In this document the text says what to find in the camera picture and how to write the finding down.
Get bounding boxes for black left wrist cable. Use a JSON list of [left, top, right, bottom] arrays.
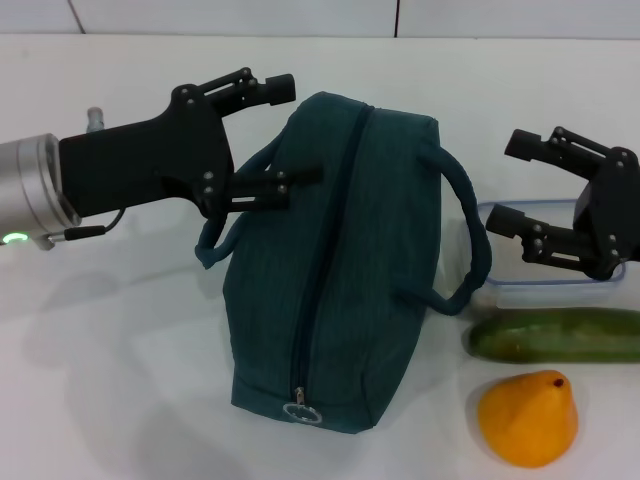
[[34, 207, 126, 251]]

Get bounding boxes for orange mango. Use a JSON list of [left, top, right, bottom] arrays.
[[477, 369, 580, 469]]

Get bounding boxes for dark teal fabric bag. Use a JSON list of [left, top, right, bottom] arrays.
[[193, 91, 494, 436]]

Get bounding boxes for clear plastic food container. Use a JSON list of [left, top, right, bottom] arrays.
[[474, 198, 627, 309]]

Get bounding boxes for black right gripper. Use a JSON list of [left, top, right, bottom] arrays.
[[484, 126, 640, 281]]

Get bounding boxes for green cucumber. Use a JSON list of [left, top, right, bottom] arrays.
[[468, 308, 640, 365]]

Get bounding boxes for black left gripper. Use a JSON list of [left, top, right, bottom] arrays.
[[58, 67, 325, 220]]

